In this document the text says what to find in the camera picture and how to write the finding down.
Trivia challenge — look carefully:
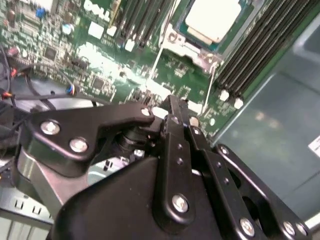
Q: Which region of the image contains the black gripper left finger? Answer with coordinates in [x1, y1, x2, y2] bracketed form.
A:
[14, 94, 198, 228]

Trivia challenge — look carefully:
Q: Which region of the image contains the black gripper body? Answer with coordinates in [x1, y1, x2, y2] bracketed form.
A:
[48, 156, 226, 240]

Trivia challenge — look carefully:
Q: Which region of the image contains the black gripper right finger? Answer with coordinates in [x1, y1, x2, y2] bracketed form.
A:
[179, 99, 313, 240]

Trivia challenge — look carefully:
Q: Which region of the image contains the metal wire locking lever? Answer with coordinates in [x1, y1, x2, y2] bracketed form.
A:
[147, 0, 179, 83]
[203, 61, 219, 113]

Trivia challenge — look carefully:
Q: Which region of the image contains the silver CPU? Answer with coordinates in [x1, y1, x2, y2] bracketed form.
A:
[184, 0, 243, 44]

